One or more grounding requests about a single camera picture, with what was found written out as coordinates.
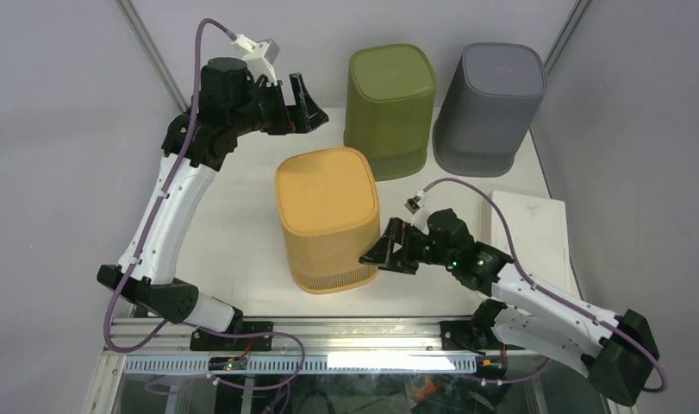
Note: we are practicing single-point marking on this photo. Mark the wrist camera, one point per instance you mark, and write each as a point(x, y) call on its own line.
point(259, 56)
point(419, 213)

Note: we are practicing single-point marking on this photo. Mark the green mesh waste bin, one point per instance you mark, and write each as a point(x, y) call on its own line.
point(389, 108)

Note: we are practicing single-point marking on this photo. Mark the yellow mesh waste bin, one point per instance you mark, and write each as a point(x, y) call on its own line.
point(329, 210)

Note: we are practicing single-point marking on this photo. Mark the white slotted cable duct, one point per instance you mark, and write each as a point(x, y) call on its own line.
point(332, 363)

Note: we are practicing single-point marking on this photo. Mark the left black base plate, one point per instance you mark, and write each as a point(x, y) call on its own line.
point(256, 334)

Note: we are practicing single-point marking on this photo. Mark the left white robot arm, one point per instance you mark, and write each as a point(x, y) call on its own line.
point(145, 274)

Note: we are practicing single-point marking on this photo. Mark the left aluminium corner post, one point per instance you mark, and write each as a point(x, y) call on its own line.
point(149, 47)

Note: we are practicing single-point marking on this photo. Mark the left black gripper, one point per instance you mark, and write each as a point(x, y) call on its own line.
point(308, 115)

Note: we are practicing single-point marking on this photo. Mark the right aluminium corner post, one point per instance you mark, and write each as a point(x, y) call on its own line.
point(576, 15)

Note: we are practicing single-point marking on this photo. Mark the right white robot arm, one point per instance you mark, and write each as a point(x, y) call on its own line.
point(615, 353)

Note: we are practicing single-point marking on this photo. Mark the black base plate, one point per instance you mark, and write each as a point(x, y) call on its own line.
point(467, 336)
point(256, 334)

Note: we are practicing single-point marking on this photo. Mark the aluminium corner post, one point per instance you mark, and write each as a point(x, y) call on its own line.
point(576, 15)
point(149, 47)

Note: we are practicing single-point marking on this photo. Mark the white perforated plastic basket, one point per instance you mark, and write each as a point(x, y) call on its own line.
point(539, 231)

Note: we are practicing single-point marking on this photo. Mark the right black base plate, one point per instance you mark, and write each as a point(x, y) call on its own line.
point(467, 336)

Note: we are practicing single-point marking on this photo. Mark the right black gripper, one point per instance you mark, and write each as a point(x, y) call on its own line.
point(380, 253)

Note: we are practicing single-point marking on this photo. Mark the aluminium mounting rail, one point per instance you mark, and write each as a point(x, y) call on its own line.
point(321, 336)

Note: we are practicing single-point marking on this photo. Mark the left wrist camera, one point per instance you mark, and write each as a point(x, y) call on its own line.
point(259, 56)

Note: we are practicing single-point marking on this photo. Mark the grey mesh waste bin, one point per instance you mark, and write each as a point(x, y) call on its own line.
point(490, 103)

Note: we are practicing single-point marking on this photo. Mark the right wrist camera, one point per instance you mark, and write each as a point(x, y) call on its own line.
point(419, 213)

